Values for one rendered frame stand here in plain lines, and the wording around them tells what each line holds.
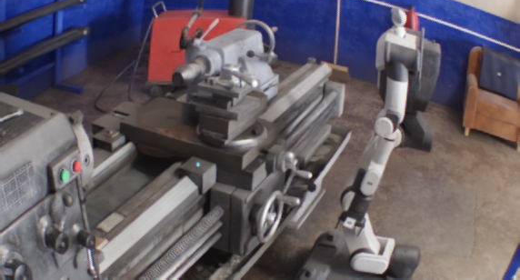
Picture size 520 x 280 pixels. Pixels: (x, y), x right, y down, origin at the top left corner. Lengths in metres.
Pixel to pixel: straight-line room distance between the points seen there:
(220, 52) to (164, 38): 2.54
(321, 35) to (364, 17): 0.61
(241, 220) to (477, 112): 3.46
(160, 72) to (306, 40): 1.83
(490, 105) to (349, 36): 2.04
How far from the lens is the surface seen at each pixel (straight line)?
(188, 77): 2.13
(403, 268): 2.53
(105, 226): 1.67
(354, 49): 5.87
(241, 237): 2.03
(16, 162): 1.09
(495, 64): 5.19
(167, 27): 4.79
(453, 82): 5.75
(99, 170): 2.00
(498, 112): 5.03
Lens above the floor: 1.79
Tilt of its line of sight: 25 degrees down
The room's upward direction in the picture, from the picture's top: 4 degrees clockwise
